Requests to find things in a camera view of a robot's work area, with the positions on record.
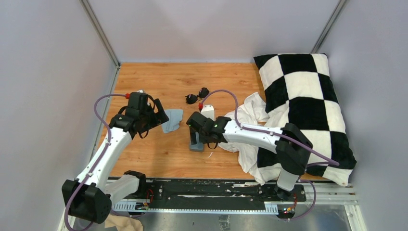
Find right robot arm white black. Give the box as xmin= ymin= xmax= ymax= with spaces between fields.
xmin=186 ymin=112 xmax=313 ymax=201

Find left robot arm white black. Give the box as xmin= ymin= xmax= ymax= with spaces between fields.
xmin=62 ymin=91 xmax=169 ymax=231

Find light blue cleaning cloth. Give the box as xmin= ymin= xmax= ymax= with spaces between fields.
xmin=162 ymin=109 xmax=183 ymax=134

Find black round sunglasses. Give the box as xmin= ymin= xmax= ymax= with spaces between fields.
xmin=185 ymin=88 xmax=209 ymax=104

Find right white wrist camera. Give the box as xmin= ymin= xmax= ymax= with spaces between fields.
xmin=200 ymin=104 xmax=215 ymax=121

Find black white checkered pillow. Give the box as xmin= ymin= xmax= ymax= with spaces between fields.
xmin=254 ymin=53 xmax=357 ymax=186

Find white crumpled cloth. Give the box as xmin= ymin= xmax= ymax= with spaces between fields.
xmin=217 ymin=92 xmax=288 ymax=186

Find beige crumpled cloth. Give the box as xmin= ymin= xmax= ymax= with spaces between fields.
xmin=104 ymin=214 xmax=144 ymax=231

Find black metal base rail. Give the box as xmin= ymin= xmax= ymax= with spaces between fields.
xmin=112 ymin=178 xmax=358 ymax=219

